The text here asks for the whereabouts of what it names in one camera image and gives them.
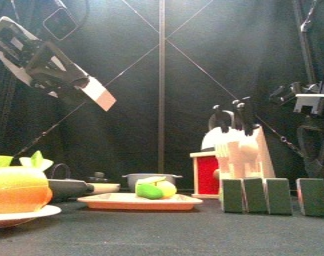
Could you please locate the white toy food slice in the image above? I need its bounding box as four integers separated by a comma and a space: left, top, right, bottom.
135, 176, 169, 186

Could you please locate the grey toy pot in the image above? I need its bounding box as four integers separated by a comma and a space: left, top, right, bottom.
121, 172, 185, 194

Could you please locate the white green toy leaf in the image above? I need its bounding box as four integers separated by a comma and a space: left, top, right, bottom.
19, 150, 55, 172

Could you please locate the white round plate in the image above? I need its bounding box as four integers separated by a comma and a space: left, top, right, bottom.
0, 204, 63, 230

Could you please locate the red wooden box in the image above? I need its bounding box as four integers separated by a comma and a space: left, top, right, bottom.
189, 150, 222, 200

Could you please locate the vertical metal frame pole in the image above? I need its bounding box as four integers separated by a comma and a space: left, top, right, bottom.
157, 0, 167, 174

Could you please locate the black handled toy knife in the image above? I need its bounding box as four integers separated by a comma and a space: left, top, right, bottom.
230, 98, 246, 131
237, 96, 261, 137
211, 104, 231, 135

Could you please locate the slanted metal frame bar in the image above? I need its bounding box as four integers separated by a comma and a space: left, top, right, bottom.
292, 0, 318, 85

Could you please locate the white toy pan with lid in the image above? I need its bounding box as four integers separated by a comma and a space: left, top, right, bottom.
84, 171, 122, 196

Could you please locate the yellow toy food piece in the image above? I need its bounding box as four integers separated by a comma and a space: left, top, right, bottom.
154, 180, 178, 199

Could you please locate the orange yellow toy fruit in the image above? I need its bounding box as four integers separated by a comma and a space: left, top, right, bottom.
0, 165, 54, 215

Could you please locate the green block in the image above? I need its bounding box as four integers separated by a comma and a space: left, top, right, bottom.
219, 178, 246, 214
242, 177, 269, 215
296, 177, 324, 218
262, 177, 294, 216

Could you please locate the dark grey toy kettle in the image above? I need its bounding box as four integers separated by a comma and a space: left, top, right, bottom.
46, 162, 95, 203

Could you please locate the white wooden knife block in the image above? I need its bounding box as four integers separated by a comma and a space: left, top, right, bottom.
213, 124, 277, 182

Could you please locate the green toy food piece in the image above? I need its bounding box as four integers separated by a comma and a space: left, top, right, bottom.
134, 182, 165, 201

